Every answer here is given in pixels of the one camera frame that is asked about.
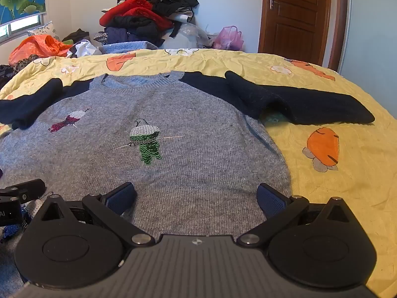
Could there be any orange plastic bag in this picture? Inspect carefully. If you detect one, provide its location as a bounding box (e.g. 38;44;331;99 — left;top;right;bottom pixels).
8;35;74;66

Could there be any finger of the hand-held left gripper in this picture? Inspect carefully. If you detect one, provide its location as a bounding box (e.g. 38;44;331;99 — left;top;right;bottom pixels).
0;179;47;204

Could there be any pile of dark and red clothes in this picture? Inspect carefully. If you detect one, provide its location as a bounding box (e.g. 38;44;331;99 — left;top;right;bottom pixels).
94;0;200;48

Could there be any yellow carrot print bed sheet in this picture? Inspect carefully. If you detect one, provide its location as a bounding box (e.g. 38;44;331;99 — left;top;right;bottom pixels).
0;48;397;298

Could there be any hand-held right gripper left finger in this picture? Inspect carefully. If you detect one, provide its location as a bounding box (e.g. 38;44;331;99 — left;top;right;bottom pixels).
40;182;156;249

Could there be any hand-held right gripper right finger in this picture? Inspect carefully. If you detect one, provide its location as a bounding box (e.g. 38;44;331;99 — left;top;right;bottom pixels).
236;183;358;249

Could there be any white crumpled cloth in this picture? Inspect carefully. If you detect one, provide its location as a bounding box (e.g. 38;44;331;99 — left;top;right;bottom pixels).
69;41;102;58

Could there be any grey sweater with navy sleeves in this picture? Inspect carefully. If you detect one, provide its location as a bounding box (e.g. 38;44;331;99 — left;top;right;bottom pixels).
0;70;376;243

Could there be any pink plastic bag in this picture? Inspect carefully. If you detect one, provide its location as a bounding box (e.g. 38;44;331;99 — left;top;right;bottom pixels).
213;26;244;51

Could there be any brown wooden door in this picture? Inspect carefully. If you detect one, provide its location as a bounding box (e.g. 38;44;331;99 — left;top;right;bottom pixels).
258;0;332;65

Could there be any floral pillow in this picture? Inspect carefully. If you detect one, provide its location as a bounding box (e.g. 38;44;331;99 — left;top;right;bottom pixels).
27;21;61;41

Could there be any clear plastic bag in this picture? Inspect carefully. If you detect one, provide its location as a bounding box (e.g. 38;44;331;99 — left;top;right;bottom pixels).
179;24;212;49

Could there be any leopard print cloth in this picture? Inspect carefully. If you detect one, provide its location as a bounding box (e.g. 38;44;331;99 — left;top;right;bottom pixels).
0;54;39;89

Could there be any blue knitted cloth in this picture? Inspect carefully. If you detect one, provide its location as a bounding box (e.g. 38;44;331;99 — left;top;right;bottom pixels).
99;40;159;55

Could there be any window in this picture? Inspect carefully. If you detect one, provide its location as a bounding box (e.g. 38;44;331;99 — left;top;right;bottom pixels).
0;14;41;41

